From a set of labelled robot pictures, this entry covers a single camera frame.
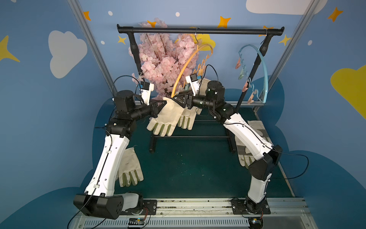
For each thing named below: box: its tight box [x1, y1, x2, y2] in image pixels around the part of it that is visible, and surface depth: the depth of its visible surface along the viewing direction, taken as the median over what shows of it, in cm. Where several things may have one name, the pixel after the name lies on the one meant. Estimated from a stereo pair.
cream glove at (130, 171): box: [118, 146, 144, 188], surface depth 88 cm
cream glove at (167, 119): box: [146, 97, 185, 137], surface depth 75 cm
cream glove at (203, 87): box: [199, 78, 211, 96], surface depth 59 cm
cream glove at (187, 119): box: [177, 106, 203, 131], surface depth 88 cm
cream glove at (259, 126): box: [247, 120, 274, 145], surface depth 113 cm
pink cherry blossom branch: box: [128, 17, 199, 99], surface depth 73 cm
